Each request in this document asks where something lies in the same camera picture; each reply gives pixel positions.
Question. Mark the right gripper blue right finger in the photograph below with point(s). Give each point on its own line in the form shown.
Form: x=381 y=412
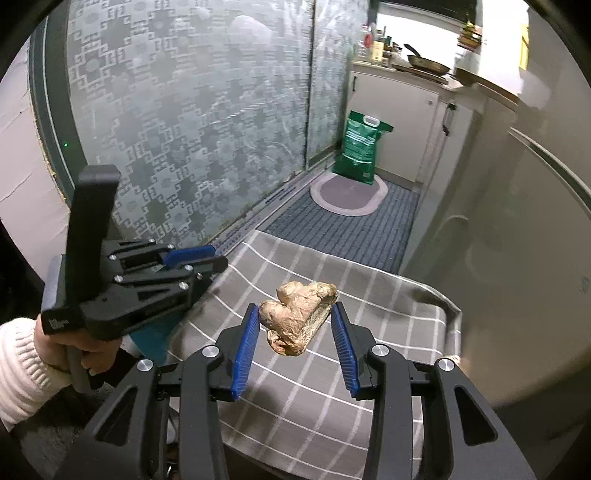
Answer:
x=345 y=343

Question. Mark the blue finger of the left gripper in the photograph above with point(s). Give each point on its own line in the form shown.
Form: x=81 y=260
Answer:
x=206 y=267
x=174 y=258

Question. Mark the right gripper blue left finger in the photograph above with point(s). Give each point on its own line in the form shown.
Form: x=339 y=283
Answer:
x=242 y=361

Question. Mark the white knit sleeve forearm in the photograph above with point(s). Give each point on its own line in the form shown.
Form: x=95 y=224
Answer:
x=26 y=382

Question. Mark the dark teal trash bin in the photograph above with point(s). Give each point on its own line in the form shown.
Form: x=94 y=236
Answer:
x=153 y=339

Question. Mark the white kitchen cabinet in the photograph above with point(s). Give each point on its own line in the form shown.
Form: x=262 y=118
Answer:
x=432 y=126

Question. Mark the person's left hand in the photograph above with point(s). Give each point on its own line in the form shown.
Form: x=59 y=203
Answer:
x=97 y=356

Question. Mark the grey checked tablecloth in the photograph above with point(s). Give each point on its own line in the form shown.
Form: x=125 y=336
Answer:
x=296 y=419

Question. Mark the oval grey pink mat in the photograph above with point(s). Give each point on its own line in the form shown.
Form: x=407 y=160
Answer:
x=343 y=196

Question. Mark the frosted patterned sliding door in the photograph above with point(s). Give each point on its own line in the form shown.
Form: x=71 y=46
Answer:
x=207 y=108

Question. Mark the green rice bag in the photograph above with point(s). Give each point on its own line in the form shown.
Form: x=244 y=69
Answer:
x=357 y=159

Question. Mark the silver refrigerator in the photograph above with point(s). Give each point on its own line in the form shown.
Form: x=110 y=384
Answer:
x=503 y=228

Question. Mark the frying pan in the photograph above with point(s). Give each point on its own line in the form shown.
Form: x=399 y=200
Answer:
x=417 y=61

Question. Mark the bottles on counter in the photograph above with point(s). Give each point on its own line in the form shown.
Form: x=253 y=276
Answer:
x=377 y=48

